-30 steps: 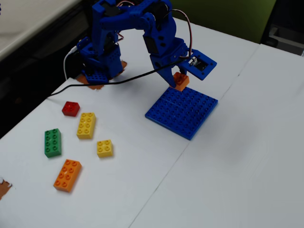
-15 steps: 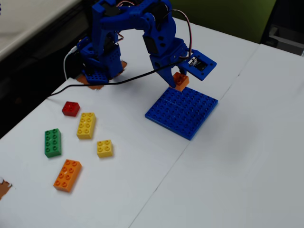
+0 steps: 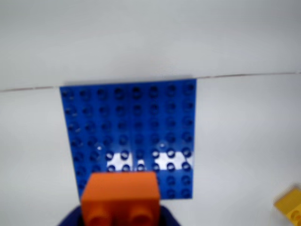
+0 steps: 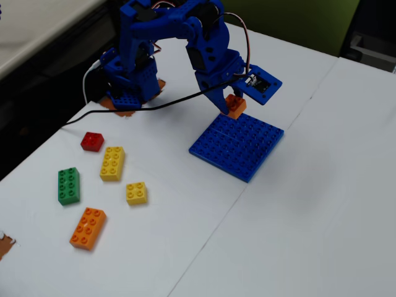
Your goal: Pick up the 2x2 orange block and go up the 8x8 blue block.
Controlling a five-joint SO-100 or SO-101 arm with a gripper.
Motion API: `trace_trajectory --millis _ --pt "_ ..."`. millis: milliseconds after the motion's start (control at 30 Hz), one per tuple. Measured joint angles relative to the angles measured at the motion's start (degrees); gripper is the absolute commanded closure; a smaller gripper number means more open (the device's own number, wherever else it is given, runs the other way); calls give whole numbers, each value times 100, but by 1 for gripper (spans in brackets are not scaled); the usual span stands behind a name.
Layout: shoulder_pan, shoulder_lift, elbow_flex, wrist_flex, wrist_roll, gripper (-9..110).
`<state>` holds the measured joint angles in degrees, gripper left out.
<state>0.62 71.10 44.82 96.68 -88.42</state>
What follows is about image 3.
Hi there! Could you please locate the blue 8x8 base plate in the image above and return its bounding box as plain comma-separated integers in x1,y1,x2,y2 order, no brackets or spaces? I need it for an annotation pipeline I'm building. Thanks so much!
59,79,197,200

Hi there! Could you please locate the yellow 2x2 block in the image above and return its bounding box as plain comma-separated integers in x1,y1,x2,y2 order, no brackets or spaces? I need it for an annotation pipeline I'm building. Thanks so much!
273,185,301,223

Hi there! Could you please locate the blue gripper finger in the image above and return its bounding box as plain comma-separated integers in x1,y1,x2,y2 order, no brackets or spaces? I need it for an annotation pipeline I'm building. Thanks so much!
57,204,84,226
159,205,182,226

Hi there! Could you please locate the orange 2x2 block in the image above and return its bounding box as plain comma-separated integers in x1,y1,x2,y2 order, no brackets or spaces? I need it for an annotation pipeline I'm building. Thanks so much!
81,171,162,226

